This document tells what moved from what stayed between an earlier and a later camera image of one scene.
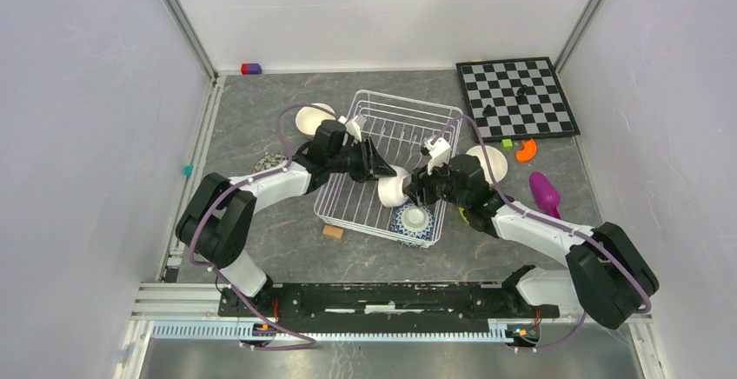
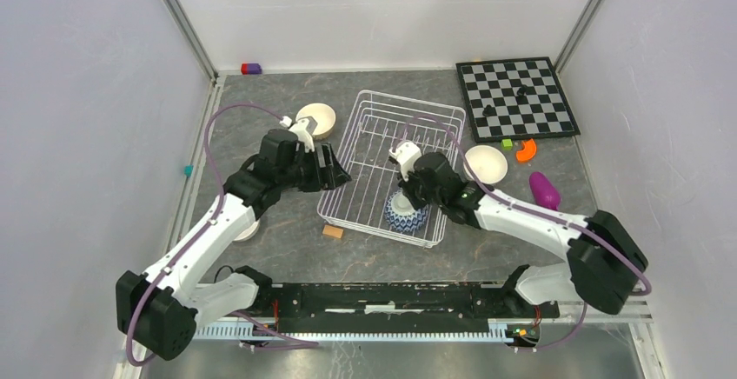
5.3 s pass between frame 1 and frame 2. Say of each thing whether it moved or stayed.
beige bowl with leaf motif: stayed
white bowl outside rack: stayed
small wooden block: stayed
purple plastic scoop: stayed
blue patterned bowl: moved
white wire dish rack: stayed
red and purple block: stayed
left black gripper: moved
